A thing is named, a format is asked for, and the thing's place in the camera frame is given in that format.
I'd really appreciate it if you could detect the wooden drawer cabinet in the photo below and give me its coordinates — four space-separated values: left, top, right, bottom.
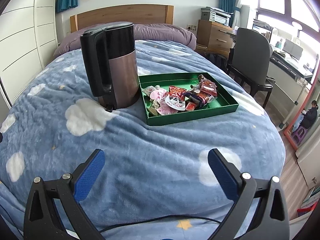
196 20 233 58

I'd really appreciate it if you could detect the red white spicy snack packet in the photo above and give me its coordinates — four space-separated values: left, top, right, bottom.
165 86 187 111

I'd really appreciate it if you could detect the wall power socket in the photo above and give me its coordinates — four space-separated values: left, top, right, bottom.
187 24 197 30

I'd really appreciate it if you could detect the dark red snack packet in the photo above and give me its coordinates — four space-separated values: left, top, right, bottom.
198 74 217 97

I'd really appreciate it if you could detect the white wardrobe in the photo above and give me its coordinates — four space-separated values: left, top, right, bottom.
1 0 57 106

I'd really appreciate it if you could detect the small red candy packet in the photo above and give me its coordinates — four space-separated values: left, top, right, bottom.
185 101 197 112

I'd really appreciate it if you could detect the pink framed mirror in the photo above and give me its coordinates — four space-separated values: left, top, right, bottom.
283 66 319 151

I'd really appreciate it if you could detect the purple duvet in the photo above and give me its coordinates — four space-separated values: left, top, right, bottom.
53 23 196 59

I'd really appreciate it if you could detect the dark grey chair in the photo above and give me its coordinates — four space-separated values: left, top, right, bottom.
227 28 276 108

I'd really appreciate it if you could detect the computer monitor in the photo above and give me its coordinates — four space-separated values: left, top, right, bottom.
283 39 303 60

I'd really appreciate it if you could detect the pink cartoon snack packet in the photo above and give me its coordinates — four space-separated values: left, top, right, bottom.
148 88 170 116

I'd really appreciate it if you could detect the grey printer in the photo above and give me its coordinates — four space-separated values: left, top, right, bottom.
201 7 231 26

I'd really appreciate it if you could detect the brown black electric kettle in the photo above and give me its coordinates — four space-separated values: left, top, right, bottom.
80 22 139 112

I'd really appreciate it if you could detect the black backpack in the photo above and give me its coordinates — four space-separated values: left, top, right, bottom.
208 54 227 72

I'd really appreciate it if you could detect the green tray box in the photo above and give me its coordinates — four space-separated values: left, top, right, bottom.
139 73 239 126

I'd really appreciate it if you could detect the white desk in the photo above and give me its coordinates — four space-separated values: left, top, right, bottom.
267 51 313 131

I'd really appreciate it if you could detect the wooden headboard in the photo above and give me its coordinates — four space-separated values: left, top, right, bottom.
69 4 174 33

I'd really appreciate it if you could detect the black cable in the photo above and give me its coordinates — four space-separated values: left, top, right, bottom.
98 214 222 233

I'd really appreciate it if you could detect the white blue milk snack packet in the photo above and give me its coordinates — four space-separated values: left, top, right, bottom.
183 90 209 107

